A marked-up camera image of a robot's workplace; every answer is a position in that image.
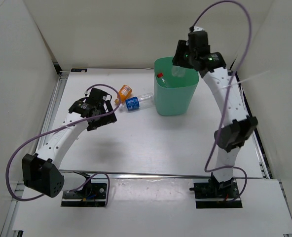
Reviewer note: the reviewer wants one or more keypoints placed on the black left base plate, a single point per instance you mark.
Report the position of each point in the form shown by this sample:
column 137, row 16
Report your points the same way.
column 85, row 190

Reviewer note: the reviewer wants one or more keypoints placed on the green plastic bin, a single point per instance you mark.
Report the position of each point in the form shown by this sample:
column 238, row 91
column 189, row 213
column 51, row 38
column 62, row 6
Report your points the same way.
column 174, row 100

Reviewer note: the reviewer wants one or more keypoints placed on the red label water bottle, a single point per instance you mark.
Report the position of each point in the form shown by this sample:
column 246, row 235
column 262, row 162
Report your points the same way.
column 161, row 80

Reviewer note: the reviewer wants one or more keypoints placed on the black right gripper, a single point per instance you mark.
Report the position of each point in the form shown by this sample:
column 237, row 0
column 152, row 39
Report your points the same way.
column 178, row 59

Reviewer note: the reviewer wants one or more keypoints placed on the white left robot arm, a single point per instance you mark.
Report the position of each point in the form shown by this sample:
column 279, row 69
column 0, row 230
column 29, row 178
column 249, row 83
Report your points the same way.
column 41, row 170

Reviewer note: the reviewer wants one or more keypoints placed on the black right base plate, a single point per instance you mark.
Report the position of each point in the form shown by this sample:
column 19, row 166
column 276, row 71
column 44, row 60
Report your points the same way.
column 212, row 194

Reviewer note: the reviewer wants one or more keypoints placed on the blue label clear bottle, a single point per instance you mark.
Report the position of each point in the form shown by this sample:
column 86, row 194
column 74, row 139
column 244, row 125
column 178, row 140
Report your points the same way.
column 137, row 103

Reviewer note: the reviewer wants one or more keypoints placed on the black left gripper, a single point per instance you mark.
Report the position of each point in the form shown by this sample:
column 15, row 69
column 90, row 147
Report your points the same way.
column 105, row 120

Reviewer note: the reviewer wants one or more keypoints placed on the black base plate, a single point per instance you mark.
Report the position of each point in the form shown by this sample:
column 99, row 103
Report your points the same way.
column 85, row 190
column 212, row 194

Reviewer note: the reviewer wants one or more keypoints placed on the orange juice bottle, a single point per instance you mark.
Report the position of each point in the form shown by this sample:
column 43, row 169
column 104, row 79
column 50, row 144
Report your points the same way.
column 124, row 93

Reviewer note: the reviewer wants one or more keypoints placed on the black cap clear bottle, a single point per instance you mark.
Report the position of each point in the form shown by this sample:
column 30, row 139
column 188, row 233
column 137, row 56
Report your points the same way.
column 178, row 71

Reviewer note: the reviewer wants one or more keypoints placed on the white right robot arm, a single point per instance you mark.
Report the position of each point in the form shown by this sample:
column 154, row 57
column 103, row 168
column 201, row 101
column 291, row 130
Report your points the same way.
column 236, row 124

